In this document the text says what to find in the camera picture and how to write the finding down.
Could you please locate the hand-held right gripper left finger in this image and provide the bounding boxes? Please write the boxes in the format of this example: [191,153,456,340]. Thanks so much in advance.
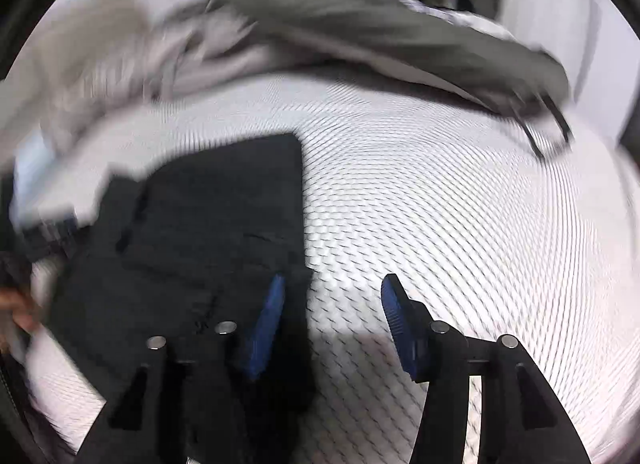
[75,274,286,464]

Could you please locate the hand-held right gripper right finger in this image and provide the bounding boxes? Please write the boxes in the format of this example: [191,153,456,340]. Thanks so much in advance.
[381,274,591,464]

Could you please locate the black pants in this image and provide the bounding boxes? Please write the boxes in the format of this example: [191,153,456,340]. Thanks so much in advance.
[30,133,321,415]

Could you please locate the person's left hand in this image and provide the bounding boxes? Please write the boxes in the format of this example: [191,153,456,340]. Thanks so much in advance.
[0,289,43,340]

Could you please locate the light blue pillow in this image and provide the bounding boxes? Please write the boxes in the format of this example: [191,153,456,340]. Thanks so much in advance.
[12,136,66,205]

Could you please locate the beige padded headboard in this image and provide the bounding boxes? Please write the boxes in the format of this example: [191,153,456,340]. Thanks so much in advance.
[0,0,151,110]

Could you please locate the dark grey duvet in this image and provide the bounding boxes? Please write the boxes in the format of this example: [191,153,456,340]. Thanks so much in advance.
[207,0,571,120]

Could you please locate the white patterned bedding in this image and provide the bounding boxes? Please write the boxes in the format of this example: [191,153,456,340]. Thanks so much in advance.
[385,0,516,42]

